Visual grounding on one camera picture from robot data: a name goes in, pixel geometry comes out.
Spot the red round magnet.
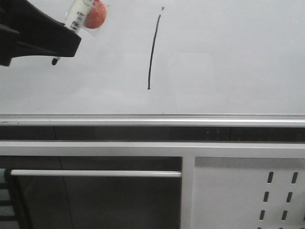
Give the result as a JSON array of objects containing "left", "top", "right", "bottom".
[{"left": 83, "top": 0, "right": 108, "bottom": 36}]

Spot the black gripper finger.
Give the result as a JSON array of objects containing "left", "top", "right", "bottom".
[{"left": 0, "top": 0, "right": 81, "bottom": 66}]

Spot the white horizontal rail bar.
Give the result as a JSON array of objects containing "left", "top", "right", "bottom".
[{"left": 10, "top": 169, "right": 182, "bottom": 178}]

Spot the white metal stand frame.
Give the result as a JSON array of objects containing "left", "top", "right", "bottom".
[{"left": 0, "top": 141, "right": 305, "bottom": 229}]

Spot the white perforated pegboard panel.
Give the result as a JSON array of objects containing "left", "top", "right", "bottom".
[{"left": 192, "top": 157, "right": 305, "bottom": 229}]

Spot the white whiteboard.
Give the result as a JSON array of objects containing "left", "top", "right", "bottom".
[{"left": 0, "top": 0, "right": 305, "bottom": 127}]

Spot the white whiteboard marker pen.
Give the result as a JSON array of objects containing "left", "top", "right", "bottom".
[{"left": 51, "top": 0, "right": 94, "bottom": 66}]

